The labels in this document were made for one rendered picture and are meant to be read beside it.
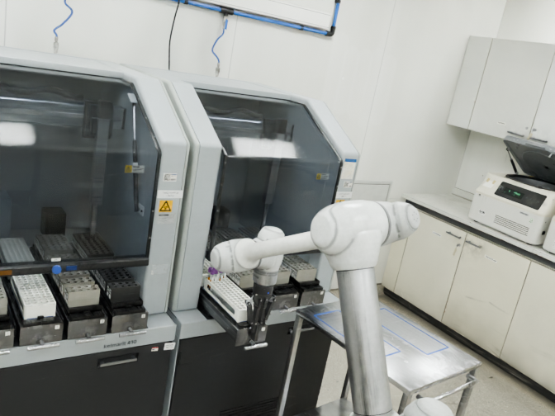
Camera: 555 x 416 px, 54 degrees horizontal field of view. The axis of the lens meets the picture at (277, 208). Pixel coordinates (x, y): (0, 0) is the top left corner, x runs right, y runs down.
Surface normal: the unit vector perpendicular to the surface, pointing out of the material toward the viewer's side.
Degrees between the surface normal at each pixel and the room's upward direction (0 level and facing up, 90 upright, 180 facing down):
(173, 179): 90
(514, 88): 90
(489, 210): 90
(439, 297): 90
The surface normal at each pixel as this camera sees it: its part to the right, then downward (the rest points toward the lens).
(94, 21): 0.55, 0.33
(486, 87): -0.82, 0.01
